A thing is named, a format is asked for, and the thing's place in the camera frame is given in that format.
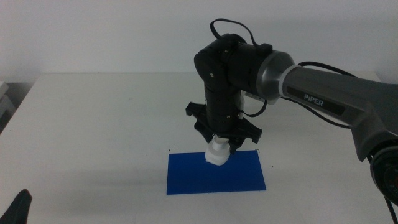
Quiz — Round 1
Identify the white strapped sandal shoe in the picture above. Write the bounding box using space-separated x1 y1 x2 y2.
205 134 232 166

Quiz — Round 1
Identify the blue rectangular mat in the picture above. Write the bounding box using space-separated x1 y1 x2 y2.
166 150 267 195

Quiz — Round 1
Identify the black forearm cable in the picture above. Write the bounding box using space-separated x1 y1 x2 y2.
241 61 358 129

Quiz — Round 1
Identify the black looped wrist cable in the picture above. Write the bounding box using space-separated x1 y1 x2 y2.
210 18 259 48

